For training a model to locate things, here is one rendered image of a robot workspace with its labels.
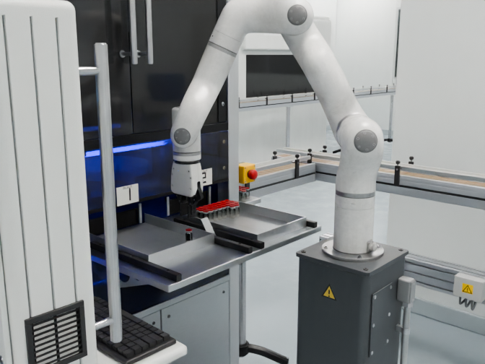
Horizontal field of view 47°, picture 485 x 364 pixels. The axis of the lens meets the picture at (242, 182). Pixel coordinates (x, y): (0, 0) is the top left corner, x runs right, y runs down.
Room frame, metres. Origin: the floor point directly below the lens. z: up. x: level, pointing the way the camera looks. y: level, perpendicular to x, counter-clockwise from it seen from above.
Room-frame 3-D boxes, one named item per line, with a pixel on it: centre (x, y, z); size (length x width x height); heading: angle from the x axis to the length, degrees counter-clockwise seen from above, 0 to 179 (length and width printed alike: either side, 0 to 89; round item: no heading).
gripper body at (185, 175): (1.67, 0.17, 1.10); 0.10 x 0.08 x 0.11; 48
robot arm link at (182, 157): (1.67, 0.17, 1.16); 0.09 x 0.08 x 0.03; 48
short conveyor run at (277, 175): (2.51, -0.09, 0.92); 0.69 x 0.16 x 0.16; 138
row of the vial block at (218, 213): (1.94, 0.08, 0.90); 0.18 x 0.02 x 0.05; 138
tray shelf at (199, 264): (1.76, 0.14, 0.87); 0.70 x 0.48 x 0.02; 138
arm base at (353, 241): (1.66, -0.34, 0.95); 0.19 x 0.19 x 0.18
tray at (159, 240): (1.68, 0.30, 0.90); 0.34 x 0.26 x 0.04; 48
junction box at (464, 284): (2.21, -0.96, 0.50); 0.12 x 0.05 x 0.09; 48
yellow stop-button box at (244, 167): (2.20, 0.00, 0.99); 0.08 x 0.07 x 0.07; 48
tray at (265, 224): (1.87, -0.01, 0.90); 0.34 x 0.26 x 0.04; 48
